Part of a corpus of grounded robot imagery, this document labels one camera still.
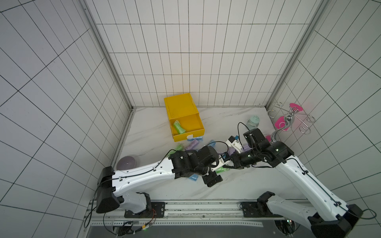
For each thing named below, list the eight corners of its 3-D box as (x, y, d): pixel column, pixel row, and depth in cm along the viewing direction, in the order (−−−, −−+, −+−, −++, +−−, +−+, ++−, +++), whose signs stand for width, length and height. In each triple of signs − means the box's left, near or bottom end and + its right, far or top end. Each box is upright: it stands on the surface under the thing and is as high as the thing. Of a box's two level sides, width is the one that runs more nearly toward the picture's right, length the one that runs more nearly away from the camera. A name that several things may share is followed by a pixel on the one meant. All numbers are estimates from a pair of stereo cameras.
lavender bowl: (120, 170, 89) (116, 166, 84) (121, 161, 92) (117, 157, 88) (136, 167, 90) (134, 163, 86) (137, 158, 94) (134, 154, 89)
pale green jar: (249, 131, 106) (253, 123, 99) (244, 125, 109) (248, 117, 102) (257, 128, 108) (262, 119, 101) (252, 122, 111) (257, 114, 104)
